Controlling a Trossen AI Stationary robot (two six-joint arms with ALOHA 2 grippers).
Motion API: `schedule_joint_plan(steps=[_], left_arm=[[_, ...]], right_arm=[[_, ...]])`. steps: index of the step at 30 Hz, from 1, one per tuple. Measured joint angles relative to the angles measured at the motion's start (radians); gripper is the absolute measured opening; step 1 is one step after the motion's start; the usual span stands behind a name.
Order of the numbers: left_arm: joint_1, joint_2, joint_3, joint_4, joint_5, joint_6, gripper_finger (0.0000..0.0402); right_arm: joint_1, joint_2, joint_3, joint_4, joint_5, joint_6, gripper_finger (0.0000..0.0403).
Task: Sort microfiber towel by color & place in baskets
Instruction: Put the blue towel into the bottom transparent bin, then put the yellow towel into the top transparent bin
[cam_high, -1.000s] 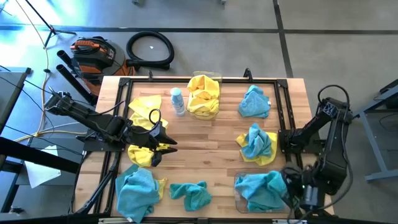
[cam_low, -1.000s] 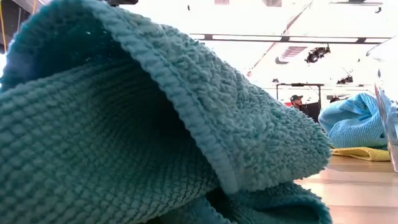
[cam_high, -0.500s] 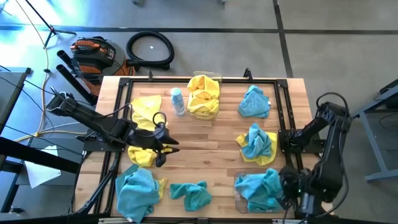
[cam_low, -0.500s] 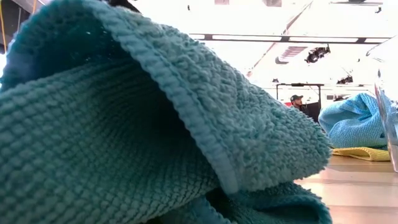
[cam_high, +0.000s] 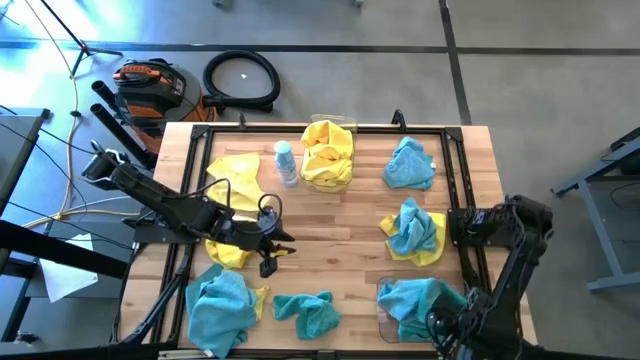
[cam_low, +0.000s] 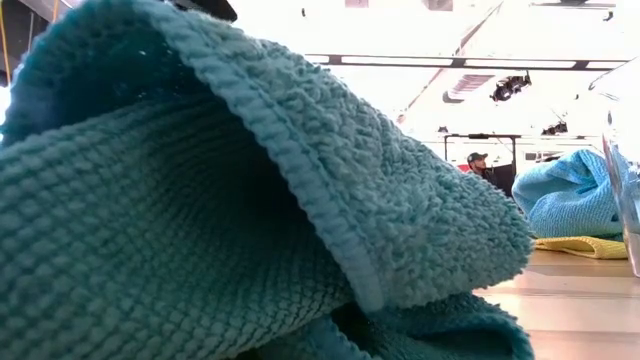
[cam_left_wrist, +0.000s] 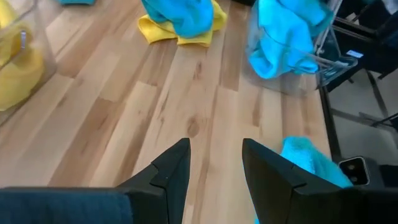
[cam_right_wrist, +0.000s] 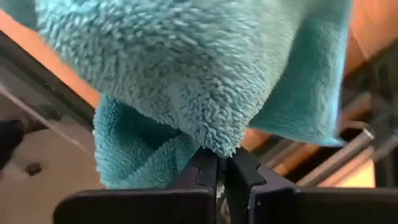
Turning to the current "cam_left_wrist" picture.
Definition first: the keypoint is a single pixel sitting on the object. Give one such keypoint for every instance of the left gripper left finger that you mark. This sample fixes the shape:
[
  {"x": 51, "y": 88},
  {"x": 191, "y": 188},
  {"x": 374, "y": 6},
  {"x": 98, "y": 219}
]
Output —
[{"x": 168, "y": 193}]

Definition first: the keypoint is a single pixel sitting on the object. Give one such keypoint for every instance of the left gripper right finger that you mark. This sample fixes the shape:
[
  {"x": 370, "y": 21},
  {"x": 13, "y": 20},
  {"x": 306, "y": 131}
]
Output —
[{"x": 280, "y": 193}]

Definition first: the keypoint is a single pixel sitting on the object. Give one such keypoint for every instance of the teal microfiber towel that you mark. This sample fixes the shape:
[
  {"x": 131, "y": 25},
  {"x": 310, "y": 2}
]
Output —
[
  {"x": 314, "y": 158},
  {"x": 314, "y": 12}
]

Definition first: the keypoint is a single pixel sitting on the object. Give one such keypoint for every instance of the light blue microfiber towel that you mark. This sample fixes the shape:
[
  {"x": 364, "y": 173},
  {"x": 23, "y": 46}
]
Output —
[
  {"x": 280, "y": 46},
  {"x": 76, "y": 2},
  {"x": 183, "y": 18}
]

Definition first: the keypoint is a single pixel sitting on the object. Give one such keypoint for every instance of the yellow microfiber towel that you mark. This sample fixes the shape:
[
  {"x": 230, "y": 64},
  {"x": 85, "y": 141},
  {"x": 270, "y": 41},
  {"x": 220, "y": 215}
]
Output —
[
  {"x": 158, "y": 31},
  {"x": 7, "y": 46},
  {"x": 18, "y": 84}
]

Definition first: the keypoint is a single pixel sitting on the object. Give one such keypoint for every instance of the clear plastic basket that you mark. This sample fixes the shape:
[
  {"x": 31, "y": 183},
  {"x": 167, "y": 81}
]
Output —
[
  {"x": 46, "y": 62},
  {"x": 335, "y": 65}
]

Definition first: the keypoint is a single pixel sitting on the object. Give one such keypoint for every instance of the black table-level camera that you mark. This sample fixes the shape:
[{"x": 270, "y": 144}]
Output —
[{"x": 354, "y": 171}]

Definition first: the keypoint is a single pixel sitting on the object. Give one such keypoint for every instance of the black aluminium table frame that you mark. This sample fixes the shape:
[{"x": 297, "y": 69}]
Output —
[{"x": 330, "y": 124}]

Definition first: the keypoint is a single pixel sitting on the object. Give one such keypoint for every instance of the silver metal bracket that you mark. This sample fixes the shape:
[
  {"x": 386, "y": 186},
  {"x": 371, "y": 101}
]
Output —
[{"x": 354, "y": 53}]

